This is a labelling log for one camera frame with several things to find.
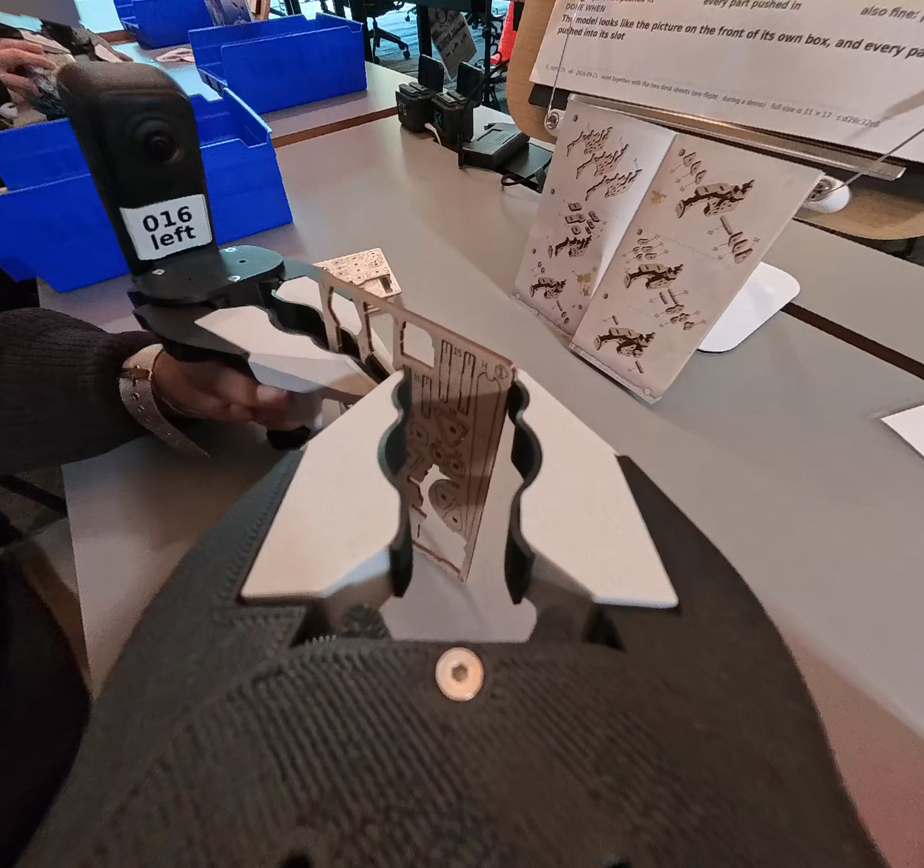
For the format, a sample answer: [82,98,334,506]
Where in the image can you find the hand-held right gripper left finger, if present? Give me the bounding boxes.
[240,370,414,605]

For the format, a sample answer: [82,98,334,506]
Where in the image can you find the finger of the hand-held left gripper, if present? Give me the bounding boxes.
[270,276,385,383]
[193,303,388,407]

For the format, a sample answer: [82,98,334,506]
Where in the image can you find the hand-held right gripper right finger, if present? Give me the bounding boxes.
[505,370,680,610]

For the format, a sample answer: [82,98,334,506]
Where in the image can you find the wooden puzzle sheet with cutouts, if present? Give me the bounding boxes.
[318,272,519,583]

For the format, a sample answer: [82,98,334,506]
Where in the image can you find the grey desk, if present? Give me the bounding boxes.
[36,59,924,868]

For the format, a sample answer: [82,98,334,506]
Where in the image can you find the task poster on clipboard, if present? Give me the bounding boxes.
[505,0,924,241]

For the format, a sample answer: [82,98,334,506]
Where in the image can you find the person's left hand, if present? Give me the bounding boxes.
[152,351,304,432]

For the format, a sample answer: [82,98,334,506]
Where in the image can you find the stack of wooden puzzle sheets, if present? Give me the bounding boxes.
[314,248,404,298]

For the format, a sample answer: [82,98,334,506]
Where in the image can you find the large blue storage bin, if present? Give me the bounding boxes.
[0,88,293,283]

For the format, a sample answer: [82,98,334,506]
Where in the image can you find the black battery charger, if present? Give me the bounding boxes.
[432,91,477,147]
[396,81,437,134]

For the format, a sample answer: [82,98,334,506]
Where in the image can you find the black power adapter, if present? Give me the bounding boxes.
[462,126,529,170]

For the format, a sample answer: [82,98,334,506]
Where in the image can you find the white stand base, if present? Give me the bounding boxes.
[696,261,801,354]

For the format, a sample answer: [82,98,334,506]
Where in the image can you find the white instruction booklet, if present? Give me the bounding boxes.
[514,99,825,404]

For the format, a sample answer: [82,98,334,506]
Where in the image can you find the laminated paper sheet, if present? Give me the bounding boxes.
[879,402,924,459]

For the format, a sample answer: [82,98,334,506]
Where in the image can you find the person's black sweater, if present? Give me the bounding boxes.
[0,557,95,868]

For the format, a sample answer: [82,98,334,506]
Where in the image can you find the printed instruction poster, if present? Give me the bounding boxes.
[529,0,924,154]

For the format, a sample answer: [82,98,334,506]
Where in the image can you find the grey woven watch strap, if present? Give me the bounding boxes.
[119,343,210,457]

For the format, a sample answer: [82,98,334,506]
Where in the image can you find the black cable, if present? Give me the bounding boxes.
[498,160,550,194]

